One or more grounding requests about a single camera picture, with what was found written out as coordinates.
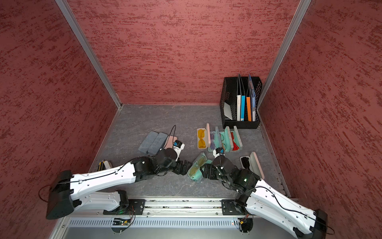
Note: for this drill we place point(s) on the small white box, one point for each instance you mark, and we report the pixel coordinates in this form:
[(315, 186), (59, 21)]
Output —
[(107, 165)]

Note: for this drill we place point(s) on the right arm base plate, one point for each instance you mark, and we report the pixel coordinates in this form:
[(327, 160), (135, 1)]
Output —
[(233, 207)]

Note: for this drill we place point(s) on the pink case with yellow glasses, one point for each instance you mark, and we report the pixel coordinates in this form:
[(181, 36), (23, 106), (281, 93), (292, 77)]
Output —
[(204, 139)]

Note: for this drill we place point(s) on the pink case with tortoise sunglasses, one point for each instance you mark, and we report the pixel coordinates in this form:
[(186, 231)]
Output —
[(170, 141)]

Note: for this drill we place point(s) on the white book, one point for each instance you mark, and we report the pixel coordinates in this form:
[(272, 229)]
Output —
[(238, 100)]

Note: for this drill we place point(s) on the orange book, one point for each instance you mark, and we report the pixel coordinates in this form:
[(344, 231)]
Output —
[(248, 104)]

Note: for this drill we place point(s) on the cyan book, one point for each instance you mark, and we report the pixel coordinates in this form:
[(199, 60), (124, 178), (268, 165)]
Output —
[(242, 114)]

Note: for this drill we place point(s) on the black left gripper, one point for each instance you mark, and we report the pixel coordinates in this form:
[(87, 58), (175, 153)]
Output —
[(184, 169)]

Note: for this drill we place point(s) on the aluminium front rail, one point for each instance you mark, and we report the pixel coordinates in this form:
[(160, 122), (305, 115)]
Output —
[(159, 213)]

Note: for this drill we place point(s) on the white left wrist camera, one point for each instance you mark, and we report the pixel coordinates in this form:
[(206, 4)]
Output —
[(178, 146)]

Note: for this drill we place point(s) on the case with clear yellow glasses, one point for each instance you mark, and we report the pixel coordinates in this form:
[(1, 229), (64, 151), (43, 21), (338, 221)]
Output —
[(195, 173)]

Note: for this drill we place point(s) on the grey case with purple glasses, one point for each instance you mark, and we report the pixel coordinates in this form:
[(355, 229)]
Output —
[(215, 141)]

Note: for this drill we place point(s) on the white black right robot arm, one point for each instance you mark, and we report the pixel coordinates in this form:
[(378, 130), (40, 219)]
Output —
[(257, 197)]

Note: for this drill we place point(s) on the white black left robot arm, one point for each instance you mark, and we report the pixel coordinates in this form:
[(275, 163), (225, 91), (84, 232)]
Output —
[(77, 192)]

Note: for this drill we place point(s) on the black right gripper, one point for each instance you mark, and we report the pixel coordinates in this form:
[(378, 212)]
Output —
[(207, 167)]

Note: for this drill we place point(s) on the black mesh file holder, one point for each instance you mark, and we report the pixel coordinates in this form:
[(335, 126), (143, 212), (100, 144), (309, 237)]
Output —
[(228, 105)]

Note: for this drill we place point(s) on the aluminium corner post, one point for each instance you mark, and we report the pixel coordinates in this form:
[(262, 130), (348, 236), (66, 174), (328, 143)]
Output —
[(78, 32), (288, 38)]

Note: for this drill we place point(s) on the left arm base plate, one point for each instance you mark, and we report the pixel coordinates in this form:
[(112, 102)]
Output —
[(130, 208)]

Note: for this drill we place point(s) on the aluminium corner post right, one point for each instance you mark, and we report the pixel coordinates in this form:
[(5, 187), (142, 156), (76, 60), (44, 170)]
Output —
[(288, 38)]

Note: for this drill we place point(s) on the aluminium corner post left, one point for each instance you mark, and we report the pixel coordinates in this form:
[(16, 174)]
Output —
[(78, 32)]

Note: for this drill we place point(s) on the case with red lining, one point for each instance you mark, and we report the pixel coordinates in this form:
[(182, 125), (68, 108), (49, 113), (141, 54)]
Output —
[(236, 139)]

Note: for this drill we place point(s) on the blue book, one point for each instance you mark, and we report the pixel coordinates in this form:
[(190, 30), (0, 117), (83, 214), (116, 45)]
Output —
[(252, 98)]

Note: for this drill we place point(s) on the grey case with black glasses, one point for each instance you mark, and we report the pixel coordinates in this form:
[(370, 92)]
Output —
[(157, 144)]

